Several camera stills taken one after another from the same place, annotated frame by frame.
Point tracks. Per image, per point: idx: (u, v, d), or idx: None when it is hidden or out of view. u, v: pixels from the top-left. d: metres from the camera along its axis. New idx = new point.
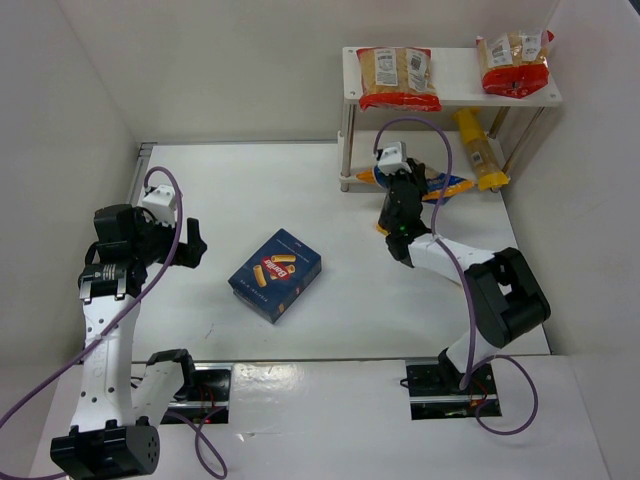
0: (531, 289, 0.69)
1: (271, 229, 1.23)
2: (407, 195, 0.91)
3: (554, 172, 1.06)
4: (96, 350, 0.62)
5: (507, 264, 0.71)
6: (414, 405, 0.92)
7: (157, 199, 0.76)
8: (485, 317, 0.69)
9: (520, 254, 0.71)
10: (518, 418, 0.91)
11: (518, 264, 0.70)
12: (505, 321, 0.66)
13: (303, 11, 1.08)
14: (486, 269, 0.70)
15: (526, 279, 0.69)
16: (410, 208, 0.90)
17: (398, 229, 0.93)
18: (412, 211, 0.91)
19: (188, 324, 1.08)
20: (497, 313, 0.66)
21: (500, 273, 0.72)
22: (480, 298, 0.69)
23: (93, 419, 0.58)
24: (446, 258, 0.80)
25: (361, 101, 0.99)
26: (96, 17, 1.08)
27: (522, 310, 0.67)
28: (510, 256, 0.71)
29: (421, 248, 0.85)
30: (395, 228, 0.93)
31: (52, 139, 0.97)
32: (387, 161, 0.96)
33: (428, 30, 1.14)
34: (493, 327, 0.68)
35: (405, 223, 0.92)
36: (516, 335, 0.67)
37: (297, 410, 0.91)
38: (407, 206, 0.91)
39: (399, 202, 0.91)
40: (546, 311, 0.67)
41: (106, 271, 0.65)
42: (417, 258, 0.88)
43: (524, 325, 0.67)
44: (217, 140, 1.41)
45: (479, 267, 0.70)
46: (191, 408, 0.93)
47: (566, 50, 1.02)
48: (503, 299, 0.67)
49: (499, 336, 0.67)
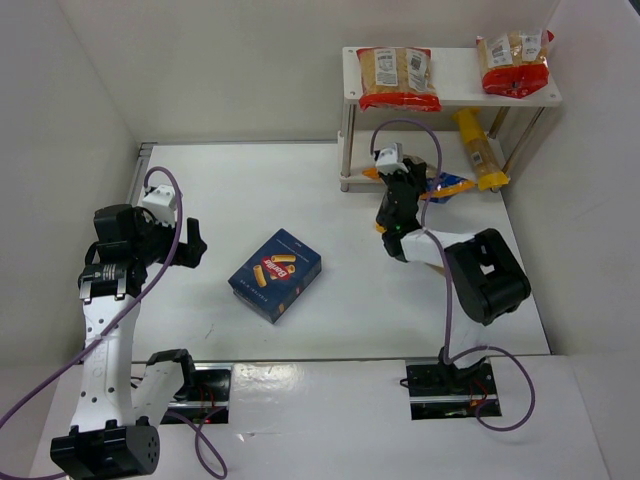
0: (510, 267, 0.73)
1: (271, 229, 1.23)
2: (405, 196, 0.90)
3: (554, 172, 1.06)
4: (96, 350, 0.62)
5: (488, 245, 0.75)
6: (414, 405, 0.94)
7: (157, 199, 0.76)
8: (467, 294, 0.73)
9: (499, 235, 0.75)
10: (517, 416, 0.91)
11: (497, 245, 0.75)
12: (485, 295, 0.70)
13: (303, 11, 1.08)
14: (466, 248, 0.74)
15: (506, 259, 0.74)
16: (408, 209, 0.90)
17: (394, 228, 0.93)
18: (409, 212, 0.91)
19: (188, 325, 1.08)
20: (477, 286, 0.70)
21: (481, 255, 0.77)
22: (461, 275, 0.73)
23: (93, 419, 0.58)
24: (431, 246, 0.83)
25: (361, 101, 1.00)
26: (96, 17, 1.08)
27: (501, 286, 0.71)
28: (490, 237, 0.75)
29: (410, 241, 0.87)
30: (391, 226, 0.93)
31: (52, 139, 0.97)
32: (387, 160, 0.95)
33: (428, 30, 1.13)
34: (474, 302, 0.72)
35: (401, 222, 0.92)
36: (496, 309, 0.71)
37: (297, 410, 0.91)
38: (404, 206, 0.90)
39: (397, 202, 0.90)
40: (524, 287, 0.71)
41: (106, 271, 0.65)
42: (409, 253, 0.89)
43: (504, 299, 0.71)
44: (217, 140, 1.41)
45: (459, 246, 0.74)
46: (191, 408, 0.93)
47: (566, 50, 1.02)
48: (482, 275, 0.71)
49: (480, 310, 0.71)
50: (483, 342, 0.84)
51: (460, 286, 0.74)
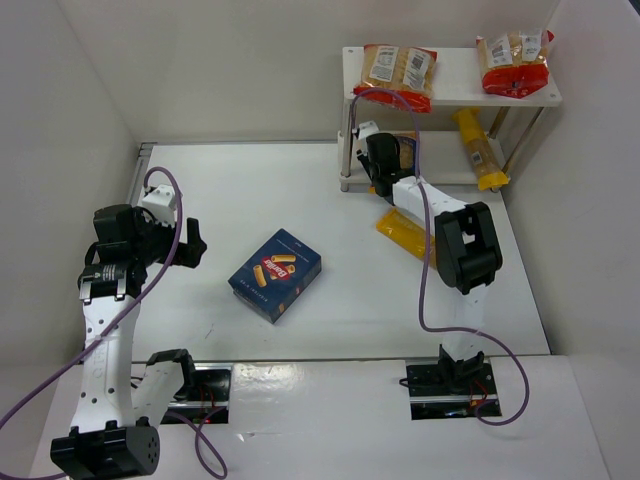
0: (490, 241, 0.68)
1: (271, 229, 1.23)
2: (380, 136, 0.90)
3: (554, 172, 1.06)
4: (96, 350, 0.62)
5: (475, 217, 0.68)
6: (414, 405, 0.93)
7: (156, 199, 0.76)
8: (444, 260, 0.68)
9: (488, 208, 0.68)
10: (511, 409, 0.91)
11: (485, 219, 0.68)
12: (460, 266, 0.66)
13: (302, 11, 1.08)
14: (453, 217, 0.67)
15: (490, 232, 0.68)
16: (382, 144, 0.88)
17: (379, 169, 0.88)
18: (387, 150, 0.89)
19: (188, 325, 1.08)
20: (454, 258, 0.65)
21: (466, 224, 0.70)
22: (442, 243, 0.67)
23: (92, 422, 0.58)
24: (421, 202, 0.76)
25: (355, 90, 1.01)
26: (96, 17, 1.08)
27: (476, 256, 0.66)
28: (478, 209, 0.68)
29: (399, 190, 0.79)
30: (377, 169, 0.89)
31: (52, 141, 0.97)
32: (368, 131, 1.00)
33: (428, 29, 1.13)
34: (448, 267, 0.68)
35: (384, 164, 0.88)
36: (469, 279, 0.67)
37: (297, 411, 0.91)
38: (380, 146, 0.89)
39: (374, 143, 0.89)
40: (498, 260, 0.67)
41: (106, 271, 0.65)
42: (396, 200, 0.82)
43: (477, 270, 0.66)
44: (216, 139, 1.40)
45: (446, 215, 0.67)
46: (191, 408, 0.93)
47: (566, 50, 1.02)
48: (462, 246, 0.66)
49: (454, 279, 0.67)
50: (473, 325, 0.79)
51: (440, 252, 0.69)
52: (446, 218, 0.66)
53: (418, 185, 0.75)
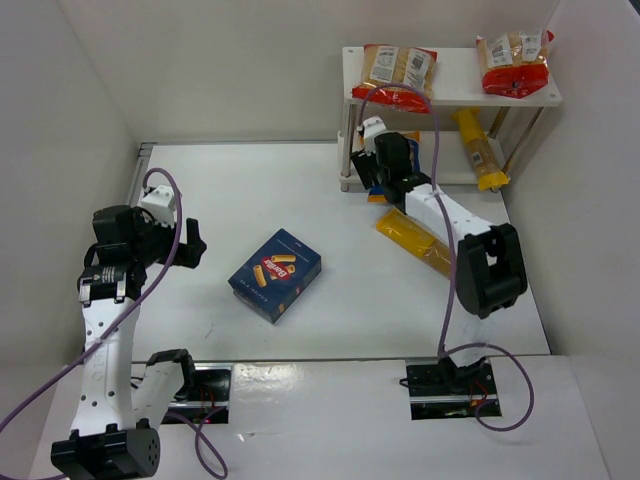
0: (515, 265, 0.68)
1: (271, 229, 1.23)
2: (389, 136, 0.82)
3: (554, 172, 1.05)
4: (96, 352, 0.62)
5: (500, 239, 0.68)
6: (414, 405, 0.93)
7: (156, 199, 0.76)
8: (466, 283, 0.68)
9: (515, 230, 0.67)
10: (511, 410, 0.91)
11: (511, 242, 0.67)
12: (484, 293, 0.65)
13: (302, 11, 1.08)
14: (479, 241, 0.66)
15: (515, 256, 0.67)
16: (393, 146, 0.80)
17: (389, 173, 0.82)
18: (398, 153, 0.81)
19: (188, 325, 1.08)
20: (479, 284, 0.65)
21: (490, 245, 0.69)
22: (466, 268, 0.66)
23: (93, 424, 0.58)
24: (439, 217, 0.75)
25: (355, 90, 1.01)
26: (96, 17, 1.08)
27: (500, 281, 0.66)
28: (504, 231, 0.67)
29: (416, 200, 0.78)
30: (387, 173, 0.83)
31: (52, 141, 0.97)
32: (373, 130, 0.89)
33: (428, 29, 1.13)
34: (470, 292, 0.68)
35: (395, 167, 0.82)
36: (491, 305, 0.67)
37: (297, 411, 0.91)
38: (390, 148, 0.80)
39: (385, 145, 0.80)
40: (523, 286, 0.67)
41: (106, 273, 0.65)
42: (409, 208, 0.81)
43: (501, 297, 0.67)
44: (216, 139, 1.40)
45: (472, 239, 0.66)
46: (191, 408, 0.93)
47: (566, 50, 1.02)
48: (487, 271, 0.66)
49: (475, 305, 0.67)
50: (483, 340, 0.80)
51: (462, 275, 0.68)
52: (472, 243, 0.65)
53: (437, 198, 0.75)
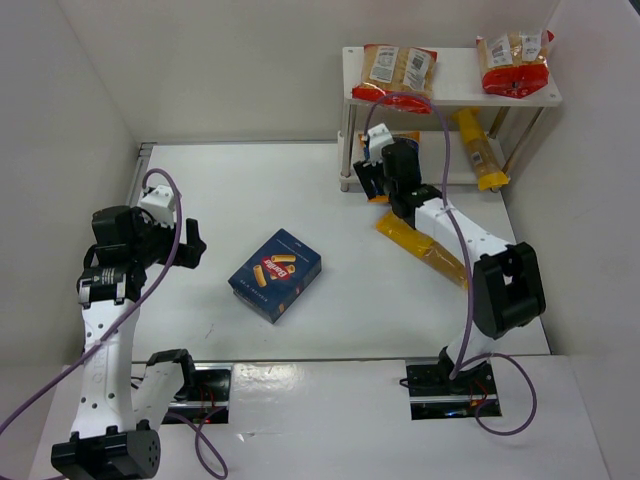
0: (533, 287, 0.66)
1: (271, 229, 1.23)
2: (397, 147, 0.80)
3: (555, 172, 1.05)
4: (96, 355, 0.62)
5: (517, 260, 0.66)
6: (414, 405, 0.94)
7: (156, 200, 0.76)
8: (482, 304, 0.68)
9: (533, 251, 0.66)
10: (511, 410, 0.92)
11: (529, 263, 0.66)
12: (501, 316, 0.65)
13: (302, 11, 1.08)
14: (496, 262, 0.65)
15: (533, 276, 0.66)
16: (402, 157, 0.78)
17: (397, 187, 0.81)
18: (407, 165, 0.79)
19: (188, 325, 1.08)
20: (495, 307, 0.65)
21: (506, 264, 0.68)
22: (482, 290, 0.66)
23: (92, 426, 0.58)
24: (452, 234, 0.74)
25: (354, 91, 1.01)
26: (96, 17, 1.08)
27: (517, 303, 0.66)
28: (522, 251, 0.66)
29: (426, 216, 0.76)
30: (395, 185, 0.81)
31: (52, 141, 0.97)
32: (378, 140, 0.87)
33: (428, 29, 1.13)
34: (487, 314, 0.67)
35: (404, 180, 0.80)
36: (508, 327, 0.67)
37: (296, 410, 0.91)
38: (400, 161, 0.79)
39: (394, 158, 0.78)
40: (542, 307, 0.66)
41: (105, 274, 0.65)
42: (419, 224, 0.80)
43: (518, 319, 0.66)
44: (216, 140, 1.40)
45: (488, 260, 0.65)
46: (190, 408, 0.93)
47: (566, 50, 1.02)
48: (504, 294, 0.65)
49: (492, 326, 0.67)
50: (490, 350, 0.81)
51: (478, 295, 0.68)
52: (488, 265, 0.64)
53: (450, 215, 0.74)
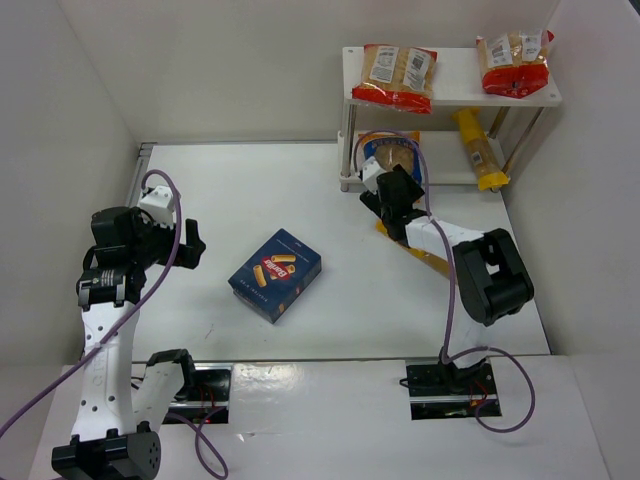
0: (517, 270, 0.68)
1: (270, 229, 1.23)
2: (392, 177, 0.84)
3: (555, 172, 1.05)
4: (96, 357, 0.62)
5: (495, 245, 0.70)
6: (414, 405, 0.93)
7: (155, 200, 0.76)
8: (469, 291, 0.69)
9: (509, 235, 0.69)
10: (511, 409, 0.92)
11: (506, 245, 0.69)
12: (488, 298, 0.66)
13: (301, 11, 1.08)
14: (474, 247, 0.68)
15: (513, 259, 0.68)
16: (394, 188, 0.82)
17: (390, 212, 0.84)
18: (400, 192, 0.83)
19: (188, 325, 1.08)
20: (480, 288, 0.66)
21: (488, 253, 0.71)
22: (466, 274, 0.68)
23: (92, 429, 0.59)
24: (437, 240, 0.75)
25: (354, 92, 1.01)
26: (96, 17, 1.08)
27: (503, 286, 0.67)
28: (499, 236, 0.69)
29: (413, 229, 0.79)
30: (389, 211, 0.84)
31: (52, 142, 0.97)
32: (371, 173, 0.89)
33: (428, 29, 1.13)
34: (475, 300, 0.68)
35: (397, 206, 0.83)
36: (498, 312, 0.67)
37: (296, 410, 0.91)
38: (393, 189, 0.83)
39: (388, 188, 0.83)
40: (529, 290, 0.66)
41: (104, 276, 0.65)
42: (411, 241, 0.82)
43: (506, 302, 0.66)
44: (216, 140, 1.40)
45: (467, 244, 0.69)
46: (190, 408, 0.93)
47: (566, 50, 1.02)
48: (487, 276, 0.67)
49: (482, 312, 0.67)
50: (484, 343, 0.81)
51: (464, 283, 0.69)
52: (466, 248, 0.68)
53: (434, 224, 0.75)
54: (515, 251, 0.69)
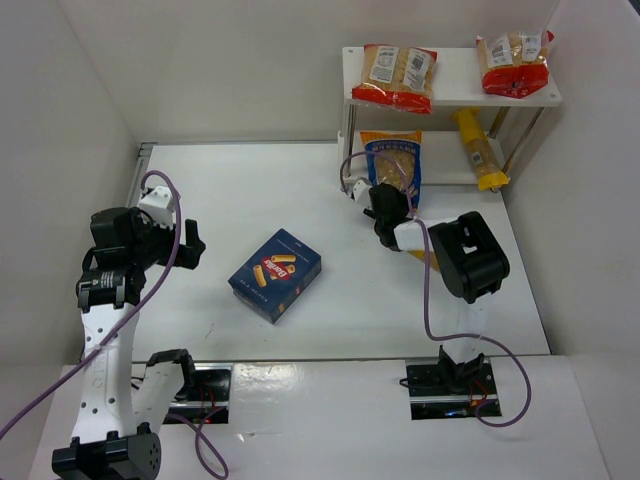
0: (492, 247, 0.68)
1: (270, 229, 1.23)
2: (383, 190, 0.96)
3: (555, 172, 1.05)
4: (96, 359, 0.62)
5: (470, 228, 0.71)
6: (414, 405, 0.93)
7: (154, 201, 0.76)
8: (448, 272, 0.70)
9: (481, 217, 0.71)
10: (511, 410, 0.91)
11: (480, 227, 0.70)
12: (464, 274, 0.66)
13: (301, 11, 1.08)
14: (446, 229, 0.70)
15: (488, 237, 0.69)
16: (384, 198, 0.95)
17: (383, 220, 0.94)
18: (390, 202, 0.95)
19: (188, 325, 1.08)
20: (455, 266, 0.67)
21: (465, 237, 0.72)
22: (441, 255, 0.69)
23: (93, 432, 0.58)
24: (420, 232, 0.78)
25: (354, 93, 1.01)
26: (95, 17, 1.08)
27: (480, 261, 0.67)
28: (471, 219, 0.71)
29: (401, 230, 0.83)
30: (381, 220, 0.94)
31: (51, 143, 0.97)
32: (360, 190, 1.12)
33: (428, 29, 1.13)
34: (454, 278, 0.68)
35: (388, 214, 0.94)
36: (477, 287, 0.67)
37: (296, 411, 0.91)
38: (384, 199, 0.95)
39: (379, 199, 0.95)
40: (506, 264, 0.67)
41: (104, 278, 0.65)
42: (401, 243, 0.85)
43: (484, 277, 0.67)
44: (216, 140, 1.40)
45: (439, 227, 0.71)
46: (191, 408, 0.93)
47: (566, 50, 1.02)
48: (461, 254, 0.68)
49: (462, 289, 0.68)
50: (476, 331, 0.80)
51: (443, 264, 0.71)
52: (438, 230, 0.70)
53: (416, 219, 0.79)
54: (489, 230, 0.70)
